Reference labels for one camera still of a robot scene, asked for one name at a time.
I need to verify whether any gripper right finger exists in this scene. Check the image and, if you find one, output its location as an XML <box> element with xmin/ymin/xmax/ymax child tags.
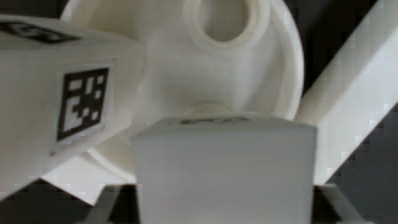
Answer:
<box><xmin>311</xmin><ymin>184</ymin><xmax>373</xmax><ymax>224</ymax></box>

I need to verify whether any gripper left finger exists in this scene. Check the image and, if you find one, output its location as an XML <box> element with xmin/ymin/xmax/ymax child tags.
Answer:
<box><xmin>76</xmin><ymin>184</ymin><xmax>140</xmax><ymax>224</ymax></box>

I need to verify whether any white round stool seat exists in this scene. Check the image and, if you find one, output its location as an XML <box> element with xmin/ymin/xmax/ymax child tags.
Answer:
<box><xmin>60</xmin><ymin>0</ymin><xmax>304</xmax><ymax>183</ymax></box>

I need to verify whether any white front fence bar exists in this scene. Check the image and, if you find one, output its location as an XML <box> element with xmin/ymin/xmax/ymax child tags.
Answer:
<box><xmin>41</xmin><ymin>155</ymin><xmax>137</xmax><ymax>205</ymax></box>

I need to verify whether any white fence bar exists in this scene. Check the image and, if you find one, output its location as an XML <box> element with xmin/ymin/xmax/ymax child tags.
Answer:
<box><xmin>295</xmin><ymin>0</ymin><xmax>398</xmax><ymax>185</ymax></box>
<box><xmin>41</xmin><ymin>155</ymin><xmax>137</xmax><ymax>205</ymax></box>

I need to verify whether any white right fence bar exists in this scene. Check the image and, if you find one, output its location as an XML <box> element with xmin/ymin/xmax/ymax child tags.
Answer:
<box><xmin>295</xmin><ymin>0</ymin><xmax>398</xmax><ymax>185</ymax></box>

